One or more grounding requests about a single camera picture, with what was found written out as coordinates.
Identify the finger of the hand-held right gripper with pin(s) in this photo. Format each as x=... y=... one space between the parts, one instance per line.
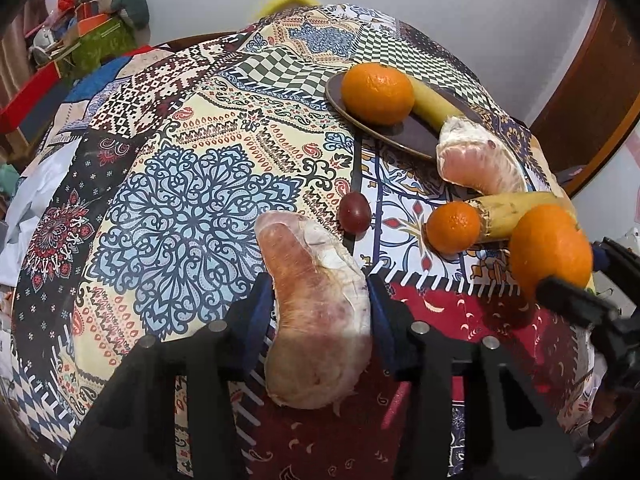
x=612 y=257
x=575 y=300

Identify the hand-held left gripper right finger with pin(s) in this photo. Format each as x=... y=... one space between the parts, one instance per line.
x=382 y=320

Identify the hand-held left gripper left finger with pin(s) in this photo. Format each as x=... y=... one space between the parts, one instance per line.
x=250 y=310

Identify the large orange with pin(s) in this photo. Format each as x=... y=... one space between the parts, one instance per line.
x=377 y=92
x=550 y=250

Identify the pink pomelo segment with membrane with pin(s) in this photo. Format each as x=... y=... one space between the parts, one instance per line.
x=315 y=310

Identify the yellow-green banana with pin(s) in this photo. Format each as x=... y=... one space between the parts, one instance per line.
x=435 y=105
x=520 y=207

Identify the dark red grape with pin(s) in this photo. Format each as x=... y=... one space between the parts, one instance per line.
x=354 y=210

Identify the small mandarin orange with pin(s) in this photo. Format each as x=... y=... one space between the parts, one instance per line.
x=454 y=227

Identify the dark brown round plate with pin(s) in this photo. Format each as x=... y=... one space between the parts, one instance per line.
x=405 y=132

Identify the patchwork patterned blanket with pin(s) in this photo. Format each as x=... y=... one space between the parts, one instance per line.
x=190 y=200

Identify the brown wooden door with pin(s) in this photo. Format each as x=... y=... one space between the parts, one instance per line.
x=590 y=100

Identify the peeled pink pomelo chunk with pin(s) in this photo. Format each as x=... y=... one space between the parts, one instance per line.
x=475 y=160

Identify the green patterned bag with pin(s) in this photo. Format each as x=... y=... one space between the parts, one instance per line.
x=100 y=47

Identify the orange cardboard box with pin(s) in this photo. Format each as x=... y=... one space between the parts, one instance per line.
x=95 y=20

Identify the dark wooden bed frame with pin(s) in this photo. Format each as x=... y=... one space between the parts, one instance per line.
x=190 y=42

